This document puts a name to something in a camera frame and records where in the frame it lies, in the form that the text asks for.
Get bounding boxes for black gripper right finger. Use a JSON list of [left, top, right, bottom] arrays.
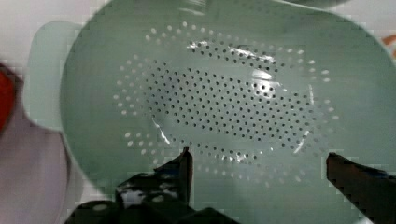
[[326, 153, 396, 224]]

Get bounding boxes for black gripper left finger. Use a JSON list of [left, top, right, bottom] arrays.
[[64, 147, 239, 224]]

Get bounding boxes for pale green plastic strainer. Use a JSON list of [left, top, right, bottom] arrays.
[[23, 0, 395, 224]]

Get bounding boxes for grey round plate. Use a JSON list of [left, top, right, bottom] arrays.
[[0, 66, 81, 224]]

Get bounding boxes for orange toy fruit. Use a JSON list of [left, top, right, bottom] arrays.
[[382, 35, 396, 58]]

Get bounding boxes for red ketchup bottle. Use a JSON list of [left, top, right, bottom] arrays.
[[0, 72, 15, 130]]

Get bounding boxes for pale green mug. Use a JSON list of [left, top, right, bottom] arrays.
[[284, 0, 349, 8]]

